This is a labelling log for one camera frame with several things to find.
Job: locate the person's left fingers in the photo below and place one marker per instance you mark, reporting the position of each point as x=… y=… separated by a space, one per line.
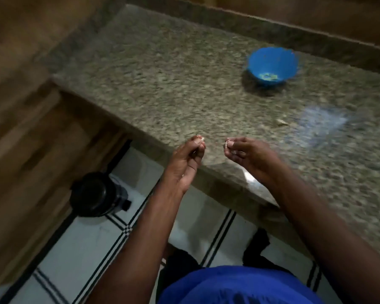
x=196 y=147

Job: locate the blue plastic bowl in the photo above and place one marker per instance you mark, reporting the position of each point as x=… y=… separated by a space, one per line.
x=272 y=67

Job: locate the chopped bits in bowl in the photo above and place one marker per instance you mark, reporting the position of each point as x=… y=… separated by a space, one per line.
x=267 y=76

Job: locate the person's right forearm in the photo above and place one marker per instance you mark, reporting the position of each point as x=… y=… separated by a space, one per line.
x=332 y=243

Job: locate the person's right hand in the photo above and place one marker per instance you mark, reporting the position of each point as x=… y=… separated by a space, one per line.
x=253 y=156

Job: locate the black round bin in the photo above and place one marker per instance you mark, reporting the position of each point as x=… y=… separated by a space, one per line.
x=96 y=194

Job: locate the small white garlic clove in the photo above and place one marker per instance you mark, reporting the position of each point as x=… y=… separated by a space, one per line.
x=228 y=143

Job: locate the person's left forearm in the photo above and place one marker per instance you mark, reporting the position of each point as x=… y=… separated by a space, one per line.
x=139 y=243

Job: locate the small garlic scrap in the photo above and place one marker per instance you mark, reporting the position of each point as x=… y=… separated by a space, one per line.
x=282 y=122

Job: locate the person's right fingers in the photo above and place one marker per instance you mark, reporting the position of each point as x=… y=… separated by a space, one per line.
x=237 y=150

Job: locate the person's blue shirt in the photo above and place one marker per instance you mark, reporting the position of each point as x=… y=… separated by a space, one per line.
x=237 y=286

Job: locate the person's left hand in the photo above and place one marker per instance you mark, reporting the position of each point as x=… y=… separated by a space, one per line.
x=182 y=164

